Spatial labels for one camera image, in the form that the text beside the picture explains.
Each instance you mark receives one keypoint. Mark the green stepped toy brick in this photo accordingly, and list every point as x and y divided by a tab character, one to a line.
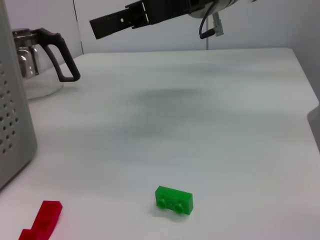
175	197

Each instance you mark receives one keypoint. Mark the grey perforated storage basket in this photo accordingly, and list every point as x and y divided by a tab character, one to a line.
15	112

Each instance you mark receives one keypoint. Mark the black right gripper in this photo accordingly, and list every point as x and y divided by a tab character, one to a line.
170	8

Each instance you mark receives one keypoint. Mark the dark red toy brick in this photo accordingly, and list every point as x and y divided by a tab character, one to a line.
47	215

